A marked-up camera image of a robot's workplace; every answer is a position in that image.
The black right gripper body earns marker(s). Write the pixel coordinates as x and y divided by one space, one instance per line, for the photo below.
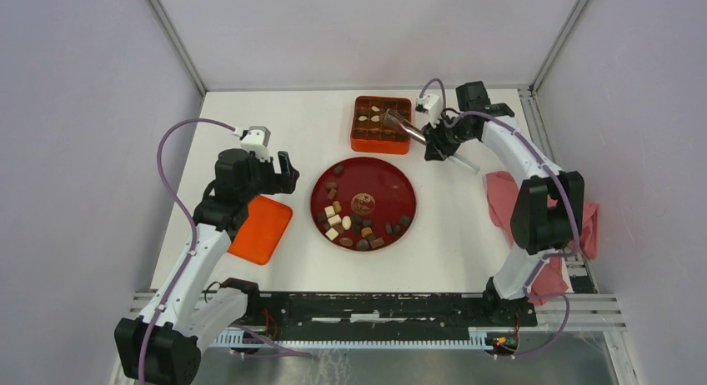
447 137

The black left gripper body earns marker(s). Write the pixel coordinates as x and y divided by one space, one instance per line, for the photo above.
263 179

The metal tongs with white handle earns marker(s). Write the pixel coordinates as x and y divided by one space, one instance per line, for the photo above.
393 120

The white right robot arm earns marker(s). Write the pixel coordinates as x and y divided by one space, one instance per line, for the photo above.
526 164

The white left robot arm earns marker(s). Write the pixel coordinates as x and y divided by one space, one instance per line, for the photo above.
164 344

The white square chocolate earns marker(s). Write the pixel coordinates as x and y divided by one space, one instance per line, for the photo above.
329 211

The orange chocolate box with dividers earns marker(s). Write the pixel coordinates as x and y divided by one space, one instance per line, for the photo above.
374 137

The orange box lid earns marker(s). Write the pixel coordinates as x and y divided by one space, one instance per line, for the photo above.
258 238

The pink cloth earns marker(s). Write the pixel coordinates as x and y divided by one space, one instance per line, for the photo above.
548 227

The round red lacquer tray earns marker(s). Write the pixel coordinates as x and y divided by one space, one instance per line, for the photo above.
374 202

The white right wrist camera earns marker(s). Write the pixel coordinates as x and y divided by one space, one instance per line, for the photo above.
429 107

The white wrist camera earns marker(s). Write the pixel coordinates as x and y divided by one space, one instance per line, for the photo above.
429 107
254 140

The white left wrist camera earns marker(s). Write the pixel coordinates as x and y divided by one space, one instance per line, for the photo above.
254 140

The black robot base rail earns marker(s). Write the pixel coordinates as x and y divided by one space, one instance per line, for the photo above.
383 316

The white cable duct strip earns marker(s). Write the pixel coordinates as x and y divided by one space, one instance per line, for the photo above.
236 338

